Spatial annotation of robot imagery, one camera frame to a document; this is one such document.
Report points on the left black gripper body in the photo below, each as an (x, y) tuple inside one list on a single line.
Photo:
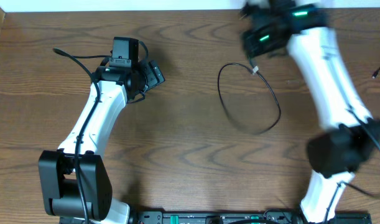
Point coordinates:
[(148, 77)]

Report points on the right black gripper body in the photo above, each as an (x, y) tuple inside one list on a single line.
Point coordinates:
[(265, 39)]

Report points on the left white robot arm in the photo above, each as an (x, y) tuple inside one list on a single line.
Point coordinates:
[(74, 181)]

